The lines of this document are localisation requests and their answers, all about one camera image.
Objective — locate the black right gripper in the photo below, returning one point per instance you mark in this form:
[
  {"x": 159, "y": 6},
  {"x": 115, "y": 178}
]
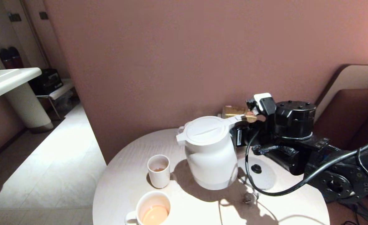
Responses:
[{"x": 252, "y": 136}]

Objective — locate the white electric kettle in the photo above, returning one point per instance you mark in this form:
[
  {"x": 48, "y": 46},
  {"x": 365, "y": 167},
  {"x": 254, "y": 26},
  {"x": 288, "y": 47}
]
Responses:
[{"x": 212, "y": 156}]

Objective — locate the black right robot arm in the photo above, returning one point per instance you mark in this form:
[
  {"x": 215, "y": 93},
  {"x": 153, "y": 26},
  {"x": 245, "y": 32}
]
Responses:
[{"x": 296, "y": 122}]

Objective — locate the gold foil packet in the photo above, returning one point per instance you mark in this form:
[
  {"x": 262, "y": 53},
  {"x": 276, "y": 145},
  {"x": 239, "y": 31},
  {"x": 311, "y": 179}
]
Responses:
[{"x": 234, "y": 111}]

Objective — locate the round grey kettle base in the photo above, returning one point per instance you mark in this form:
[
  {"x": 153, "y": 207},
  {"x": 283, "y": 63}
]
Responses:
[{"x": 265, "y": 178}]

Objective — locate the small white ribbed mug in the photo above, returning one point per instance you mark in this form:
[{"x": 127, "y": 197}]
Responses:
[{"x": 180, "y": 129}]

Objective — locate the white kettle power plug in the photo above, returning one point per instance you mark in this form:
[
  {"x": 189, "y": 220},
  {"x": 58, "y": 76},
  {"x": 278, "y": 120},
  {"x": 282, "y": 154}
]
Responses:
[{"x": 249, "y": 197}]

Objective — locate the large white ribbed mug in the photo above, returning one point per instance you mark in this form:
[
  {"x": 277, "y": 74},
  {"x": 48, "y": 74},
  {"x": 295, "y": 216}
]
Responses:
[{"x": 146, "y": 203}]

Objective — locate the beige brown-edged panel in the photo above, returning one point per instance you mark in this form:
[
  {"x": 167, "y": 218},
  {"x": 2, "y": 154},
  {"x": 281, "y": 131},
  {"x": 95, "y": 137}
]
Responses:
[{"x": 352, "y": 78}]

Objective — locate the grey cloth bag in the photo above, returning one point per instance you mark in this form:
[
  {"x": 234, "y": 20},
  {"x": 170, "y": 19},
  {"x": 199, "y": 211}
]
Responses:
[{"x": 363, "y": 211}]

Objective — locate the white metal-legged shelf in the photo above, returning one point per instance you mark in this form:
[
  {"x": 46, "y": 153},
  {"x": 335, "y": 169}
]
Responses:
[{"x": 63, "y": 89}]

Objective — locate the black box appliance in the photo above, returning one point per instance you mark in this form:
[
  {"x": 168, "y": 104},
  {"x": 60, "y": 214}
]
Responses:
[{"x": 46, "y": 82}]

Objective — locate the dark bottle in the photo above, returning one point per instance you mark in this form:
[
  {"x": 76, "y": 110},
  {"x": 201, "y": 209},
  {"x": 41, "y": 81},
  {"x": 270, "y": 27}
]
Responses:
[
  {"x": 6, "y": 60},
  {"x": 17, "y": 58}
]

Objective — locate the white sink basin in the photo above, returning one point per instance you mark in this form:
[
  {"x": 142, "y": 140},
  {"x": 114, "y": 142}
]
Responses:
[{"x": 6, "y": 81}]

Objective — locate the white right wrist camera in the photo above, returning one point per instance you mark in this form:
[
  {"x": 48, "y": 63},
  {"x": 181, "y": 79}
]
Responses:
[{"x": 263, "y": 101}]

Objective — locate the dark wall bracket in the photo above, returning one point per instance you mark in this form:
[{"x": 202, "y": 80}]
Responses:
[
  {"x": 43, "y": 15},
  {"x": 15, "y": 17}
]

